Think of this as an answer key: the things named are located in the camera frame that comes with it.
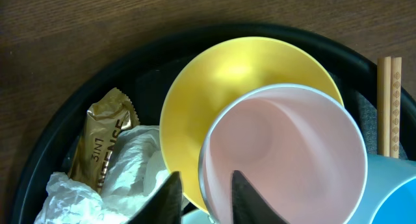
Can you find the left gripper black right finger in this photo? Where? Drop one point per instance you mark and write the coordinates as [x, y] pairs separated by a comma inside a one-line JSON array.
[[248, 207]]

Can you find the grey plate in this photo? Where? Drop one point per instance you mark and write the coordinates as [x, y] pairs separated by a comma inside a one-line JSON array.
[[196, 217]]

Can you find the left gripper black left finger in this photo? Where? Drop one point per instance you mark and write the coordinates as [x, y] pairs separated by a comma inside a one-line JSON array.
[[165, 206]]

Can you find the round black tray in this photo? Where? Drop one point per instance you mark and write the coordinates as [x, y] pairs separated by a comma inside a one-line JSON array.
[[145, 75]]

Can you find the wooden chopstick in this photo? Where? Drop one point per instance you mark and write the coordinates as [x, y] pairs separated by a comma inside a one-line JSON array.
[[383, 104], [396, 73]]

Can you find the gold coffee sachet wrapper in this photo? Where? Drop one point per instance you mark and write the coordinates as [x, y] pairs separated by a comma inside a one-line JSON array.
[[105, 120]]

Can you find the pink plastic cup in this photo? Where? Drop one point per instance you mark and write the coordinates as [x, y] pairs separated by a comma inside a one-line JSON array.
[[300, 149]]

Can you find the crumpled white tissue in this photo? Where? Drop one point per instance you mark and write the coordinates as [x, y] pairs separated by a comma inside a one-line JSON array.
[[136, 172]]

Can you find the yellow plastic bowl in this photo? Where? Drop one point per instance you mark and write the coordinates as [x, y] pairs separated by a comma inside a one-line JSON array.
[[214, 79]]

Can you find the blue plastic cup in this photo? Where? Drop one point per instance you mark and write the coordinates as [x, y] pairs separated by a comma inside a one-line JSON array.
[[389, 196]]

